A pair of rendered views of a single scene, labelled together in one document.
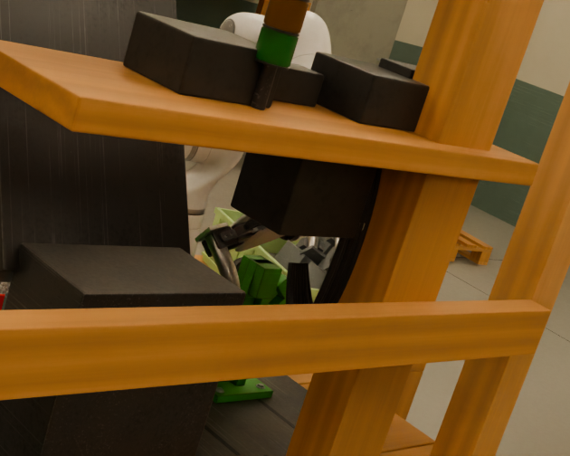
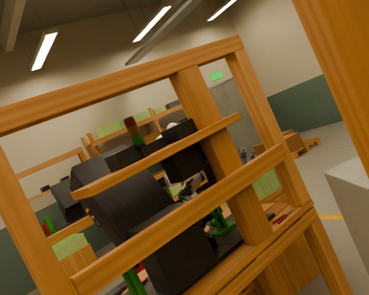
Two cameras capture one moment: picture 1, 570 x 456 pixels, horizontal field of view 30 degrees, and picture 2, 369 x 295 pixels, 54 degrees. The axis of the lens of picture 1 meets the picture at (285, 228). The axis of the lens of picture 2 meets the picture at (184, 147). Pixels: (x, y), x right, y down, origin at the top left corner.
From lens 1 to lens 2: 0.47 m
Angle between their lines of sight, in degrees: 15
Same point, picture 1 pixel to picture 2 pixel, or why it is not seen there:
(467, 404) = (286, 184)
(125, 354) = (153, 237)
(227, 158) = not seen: hidden behind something
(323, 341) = (212, 198)
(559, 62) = (295, 74)
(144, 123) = (110, 181)
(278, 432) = not seen: hidden behind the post
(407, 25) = not seen: hidden behind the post
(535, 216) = (258, 123)
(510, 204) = (317, 121)
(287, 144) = (154, 159)
